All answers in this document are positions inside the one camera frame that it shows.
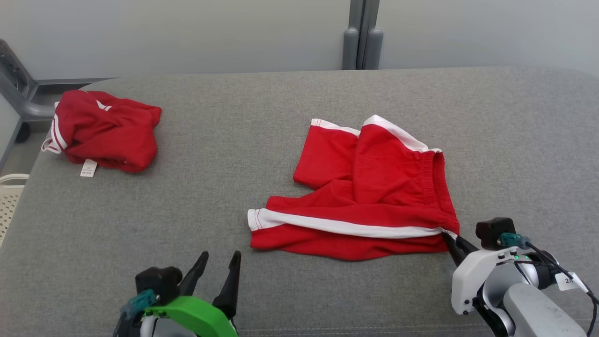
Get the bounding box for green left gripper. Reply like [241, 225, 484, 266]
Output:
[143, 251, 242, 337]

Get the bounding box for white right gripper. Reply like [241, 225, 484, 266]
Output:
[442, 233, 534, 315]

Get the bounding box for red shorts white stripe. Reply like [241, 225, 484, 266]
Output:
[247, 115, 460, 261]

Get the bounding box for red basketball jersey white trim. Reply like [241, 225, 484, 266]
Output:
[41, 90, 162, 177]

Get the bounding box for white perforated laundry basket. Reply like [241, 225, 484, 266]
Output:
[0, 174, 29, 246]

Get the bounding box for left cable with teal plug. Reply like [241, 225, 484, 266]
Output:
[121, 289, 157, 319]

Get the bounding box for white cable tag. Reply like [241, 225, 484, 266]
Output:
[555, 273, 588, 293]

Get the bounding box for grey double partition post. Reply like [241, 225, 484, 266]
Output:
[342, 0, 384, 70]

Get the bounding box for grey partition bottom rail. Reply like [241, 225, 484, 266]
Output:
[35, 77, 117, 86]

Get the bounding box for grey partition post with foot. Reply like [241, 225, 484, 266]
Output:
[0, 40, 57, 123]

